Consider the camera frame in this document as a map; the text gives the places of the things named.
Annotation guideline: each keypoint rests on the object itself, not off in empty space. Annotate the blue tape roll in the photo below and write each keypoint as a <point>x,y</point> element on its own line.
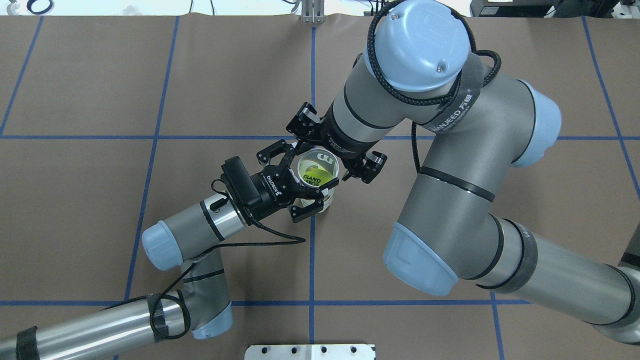
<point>39,7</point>

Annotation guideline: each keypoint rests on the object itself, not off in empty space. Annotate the aluminium frame post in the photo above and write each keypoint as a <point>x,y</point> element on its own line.
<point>312,11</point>

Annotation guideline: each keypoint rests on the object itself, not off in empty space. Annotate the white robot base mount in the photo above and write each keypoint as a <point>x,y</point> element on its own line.
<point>356,351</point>

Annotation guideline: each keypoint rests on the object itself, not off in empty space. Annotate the yellow Wilson tennis ball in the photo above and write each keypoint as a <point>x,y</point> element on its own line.
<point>314,174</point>

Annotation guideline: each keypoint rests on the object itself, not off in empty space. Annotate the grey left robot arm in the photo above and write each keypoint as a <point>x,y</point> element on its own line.
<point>72,214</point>

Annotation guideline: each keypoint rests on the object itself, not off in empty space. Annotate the clear tennis ball can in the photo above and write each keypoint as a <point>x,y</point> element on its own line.
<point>323,157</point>

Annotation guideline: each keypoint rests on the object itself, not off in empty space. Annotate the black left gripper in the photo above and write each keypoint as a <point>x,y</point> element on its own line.
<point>266,188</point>

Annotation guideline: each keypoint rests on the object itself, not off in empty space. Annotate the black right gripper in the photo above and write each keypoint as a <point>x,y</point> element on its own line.
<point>344,141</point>

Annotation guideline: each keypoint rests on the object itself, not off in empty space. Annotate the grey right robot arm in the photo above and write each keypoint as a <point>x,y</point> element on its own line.
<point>420,63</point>

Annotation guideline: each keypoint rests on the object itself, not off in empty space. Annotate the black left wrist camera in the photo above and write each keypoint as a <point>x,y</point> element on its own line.
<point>238,181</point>

